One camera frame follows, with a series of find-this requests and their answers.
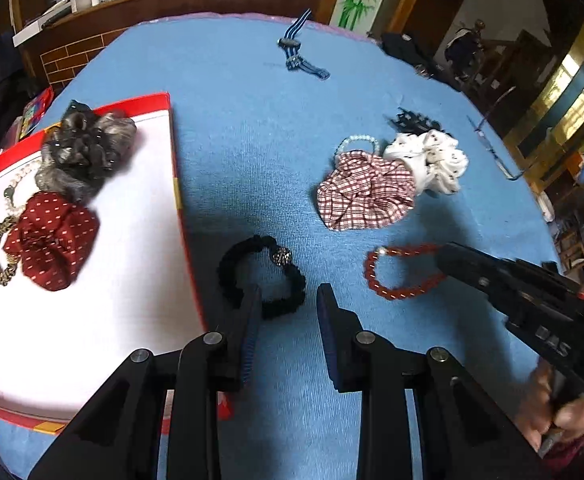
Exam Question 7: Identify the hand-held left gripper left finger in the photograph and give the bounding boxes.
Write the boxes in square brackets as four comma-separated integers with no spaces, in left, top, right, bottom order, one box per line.
[27,282,264,480]

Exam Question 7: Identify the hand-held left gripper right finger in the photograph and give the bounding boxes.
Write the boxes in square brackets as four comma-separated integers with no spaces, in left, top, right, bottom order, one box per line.
[316,282,538,480]

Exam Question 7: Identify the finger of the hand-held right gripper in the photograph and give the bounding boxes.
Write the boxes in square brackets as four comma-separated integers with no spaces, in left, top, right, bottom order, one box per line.
[437,242,523,311]

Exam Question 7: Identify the red bead bracelet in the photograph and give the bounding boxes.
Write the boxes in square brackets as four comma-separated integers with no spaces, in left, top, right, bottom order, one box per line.
[364,243,448,302]

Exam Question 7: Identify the black braided bracelet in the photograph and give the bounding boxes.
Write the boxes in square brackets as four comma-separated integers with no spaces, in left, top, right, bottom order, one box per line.
[216,235,307,320]

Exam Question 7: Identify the white dotted scrunchie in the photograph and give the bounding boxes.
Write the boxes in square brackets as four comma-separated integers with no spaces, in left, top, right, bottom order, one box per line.
[382,129,469,195]

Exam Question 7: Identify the red white plaid scrunchie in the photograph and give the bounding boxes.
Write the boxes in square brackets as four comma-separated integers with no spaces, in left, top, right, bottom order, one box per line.
[316,152,417,232]

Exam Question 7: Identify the red box with white inside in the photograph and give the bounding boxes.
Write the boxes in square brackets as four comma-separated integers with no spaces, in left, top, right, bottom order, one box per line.
[0,92,208,434]

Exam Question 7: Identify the person's right forearm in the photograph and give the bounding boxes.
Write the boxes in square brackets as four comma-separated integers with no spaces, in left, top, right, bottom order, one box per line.
[542,425,584,476]

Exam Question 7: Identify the person's right hand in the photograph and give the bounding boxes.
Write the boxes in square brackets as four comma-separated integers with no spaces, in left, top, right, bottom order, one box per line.
[517,360,584,456]

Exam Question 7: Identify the dark-framed eyeglasses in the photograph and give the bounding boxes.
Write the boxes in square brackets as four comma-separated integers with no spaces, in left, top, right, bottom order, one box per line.
[466,85,526,181]

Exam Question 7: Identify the rhinestone hair claw clip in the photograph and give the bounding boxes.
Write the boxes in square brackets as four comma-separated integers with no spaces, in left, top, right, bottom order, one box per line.
[386,107,444,137]

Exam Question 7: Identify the dark red dotted scrunchie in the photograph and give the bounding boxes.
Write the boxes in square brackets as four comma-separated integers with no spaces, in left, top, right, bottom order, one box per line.
[2,190,101,291]

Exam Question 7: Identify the black cloth bag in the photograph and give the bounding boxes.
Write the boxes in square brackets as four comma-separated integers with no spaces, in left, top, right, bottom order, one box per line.
[381,32,464,92]

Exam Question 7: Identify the grey black scrunchie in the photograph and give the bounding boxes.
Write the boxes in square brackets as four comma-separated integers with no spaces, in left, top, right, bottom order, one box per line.
[36,100,138,202]

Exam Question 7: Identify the blue striped bolo tie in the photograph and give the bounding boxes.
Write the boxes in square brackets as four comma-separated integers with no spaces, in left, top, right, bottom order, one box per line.
[277,8,331,82]

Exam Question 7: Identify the colourful printed box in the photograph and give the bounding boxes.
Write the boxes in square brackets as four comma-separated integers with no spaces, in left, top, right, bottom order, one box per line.
[19,87,56,141]

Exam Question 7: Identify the wooden counter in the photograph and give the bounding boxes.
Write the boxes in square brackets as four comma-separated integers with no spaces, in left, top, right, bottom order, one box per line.
[12,0,323,88]

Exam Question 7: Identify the white pearl bracelet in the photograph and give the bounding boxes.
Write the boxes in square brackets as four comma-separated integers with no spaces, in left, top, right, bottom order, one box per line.
[335,134,377,167]

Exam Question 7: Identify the pearl necklace with green charm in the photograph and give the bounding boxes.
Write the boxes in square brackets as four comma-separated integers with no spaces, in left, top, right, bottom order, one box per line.
[0,159,44,217]

